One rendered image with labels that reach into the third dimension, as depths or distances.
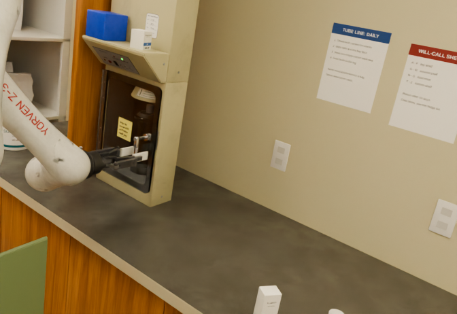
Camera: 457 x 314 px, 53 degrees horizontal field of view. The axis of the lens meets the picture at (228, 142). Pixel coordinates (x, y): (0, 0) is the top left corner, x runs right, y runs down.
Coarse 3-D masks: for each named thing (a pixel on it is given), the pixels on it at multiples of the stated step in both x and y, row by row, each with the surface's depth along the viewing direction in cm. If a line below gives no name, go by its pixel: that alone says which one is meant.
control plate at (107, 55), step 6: (96, 48) 161; (102, 54) 163; (108, 54) 159; (114, 54) 156; (114, 60) 161; (120, 60) 157; (126, 60) 154; (114, 66) 165; (120, 66) 162; (126, 66) 158; (132, 66) 156; (132, 72) 160
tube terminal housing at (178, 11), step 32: (128, 0) 161; (160, 0) 152; (192, 0) 153; (128, 32) 163; (160, 32) 154; (192, 32) 158; (160, 128) 161; (160, 160) 166; (128, 192) 176; (160, 192) 172
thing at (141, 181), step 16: (112, 80) 170; (128, 80) 165; (112, 96) 171; (128, 96) 166; (144, 96) 161; (160, 96) 157; (112, 112) 173; (128, 112) 167; (144, 112) 162; (112, 128) 174; (144, 128) 163; (112, 144) 176; (128, 144) 170; (144, 144) 165; (144, 160) 166; (128, 176) 173; (144, 176) 167; (144, 192) 168
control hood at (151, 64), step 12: (84, 36) 160; (108, 48) 155; (120, 48) 150; (132, 48) 149; (132, 60) 152; (144, 60) 146; (156, 60) 149; (168, 60) 153; (144, 72) 154; (156, 72) 150
